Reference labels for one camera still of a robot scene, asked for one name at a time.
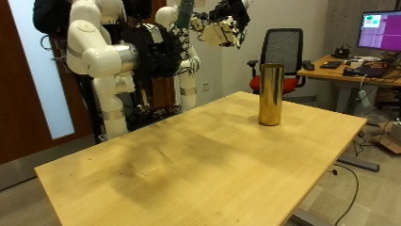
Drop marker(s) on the tall gold cylinder vase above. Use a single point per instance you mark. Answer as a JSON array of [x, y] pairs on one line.
[[271, 94]]

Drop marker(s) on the black mesh office chair red seat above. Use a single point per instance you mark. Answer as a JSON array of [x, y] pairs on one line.
[[282, 47]]

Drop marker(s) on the black computer mouse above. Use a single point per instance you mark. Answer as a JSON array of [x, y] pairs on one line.
[[309, 66]]

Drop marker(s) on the black keyboard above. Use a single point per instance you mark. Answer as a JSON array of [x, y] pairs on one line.
[[331, 64]]

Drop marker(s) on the black desk phone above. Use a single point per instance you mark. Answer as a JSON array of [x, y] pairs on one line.
[[342, 52]]

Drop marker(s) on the wooden office desk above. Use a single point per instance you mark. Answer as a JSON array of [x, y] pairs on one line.
[[330, 73]]

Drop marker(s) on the brown door with frosted glass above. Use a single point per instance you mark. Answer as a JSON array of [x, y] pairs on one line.
[[17, 94]]

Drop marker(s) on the computer monitor with purple screen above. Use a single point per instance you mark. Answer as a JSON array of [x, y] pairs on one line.
[[383, 31]]

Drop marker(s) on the dark open laptop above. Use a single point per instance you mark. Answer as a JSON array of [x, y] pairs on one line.
[[376, 69]]

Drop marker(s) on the white power adapter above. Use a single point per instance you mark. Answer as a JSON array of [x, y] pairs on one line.
[[364, 98]]

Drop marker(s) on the cardboard box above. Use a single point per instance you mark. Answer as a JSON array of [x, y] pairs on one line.
[[391, 141]]

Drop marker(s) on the white wall outlet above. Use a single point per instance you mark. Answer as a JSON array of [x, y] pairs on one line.
[[206, 86]]

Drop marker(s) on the grey table frame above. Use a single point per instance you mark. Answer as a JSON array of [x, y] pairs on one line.
[[359, 164]]

